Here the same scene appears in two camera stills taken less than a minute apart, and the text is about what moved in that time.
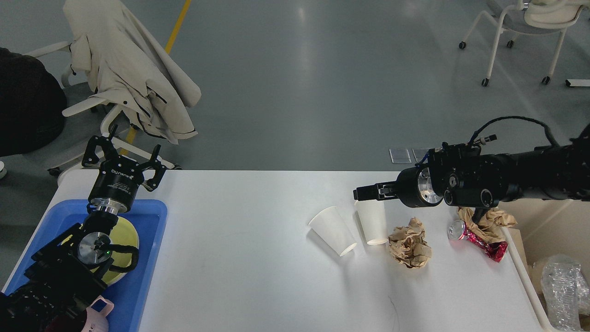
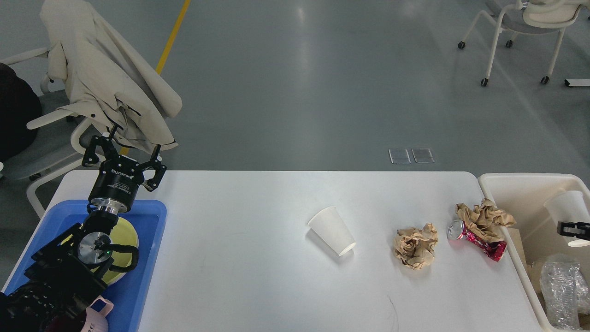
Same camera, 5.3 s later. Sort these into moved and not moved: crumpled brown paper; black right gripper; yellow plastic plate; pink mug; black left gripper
Moved: black right gripper
Not moved: yellow plastic plate; crumpled brown paper; pink mug; black left gripper
